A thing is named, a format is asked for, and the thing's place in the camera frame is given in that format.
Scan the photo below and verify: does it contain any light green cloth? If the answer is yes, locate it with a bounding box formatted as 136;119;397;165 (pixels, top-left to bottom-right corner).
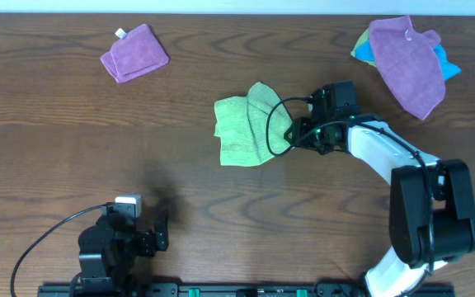
214;82;292;167

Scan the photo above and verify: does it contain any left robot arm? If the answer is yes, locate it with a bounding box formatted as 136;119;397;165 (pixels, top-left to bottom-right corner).
68;207;169;296

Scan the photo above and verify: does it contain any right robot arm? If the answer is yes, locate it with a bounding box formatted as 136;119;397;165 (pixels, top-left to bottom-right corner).
284;114;475;296

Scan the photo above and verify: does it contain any blue cloth in pile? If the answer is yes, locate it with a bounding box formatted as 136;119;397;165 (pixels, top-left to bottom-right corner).
354;40;462;82

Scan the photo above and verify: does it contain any green cloth under pile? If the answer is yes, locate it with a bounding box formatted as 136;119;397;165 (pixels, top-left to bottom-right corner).
350;29;376;67

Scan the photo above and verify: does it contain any purple cloth in pile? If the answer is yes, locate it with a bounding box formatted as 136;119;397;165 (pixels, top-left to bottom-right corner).
369;16;446;120

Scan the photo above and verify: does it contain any folded purple cloth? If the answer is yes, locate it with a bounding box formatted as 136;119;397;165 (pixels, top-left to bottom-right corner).
101;24;170;83

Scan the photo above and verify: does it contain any right black cable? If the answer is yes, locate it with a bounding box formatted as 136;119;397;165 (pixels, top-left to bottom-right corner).
265;97;436;290

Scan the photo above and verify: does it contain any black cable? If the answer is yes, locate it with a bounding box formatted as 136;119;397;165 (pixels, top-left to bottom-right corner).
265;97;436;290
9;204;109;297

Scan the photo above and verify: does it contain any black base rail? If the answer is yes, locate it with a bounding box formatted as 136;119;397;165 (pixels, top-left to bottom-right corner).
37;282;456;297

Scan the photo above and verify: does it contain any left black cable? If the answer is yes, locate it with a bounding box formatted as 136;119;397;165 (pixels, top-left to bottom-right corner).
9;204;109;297

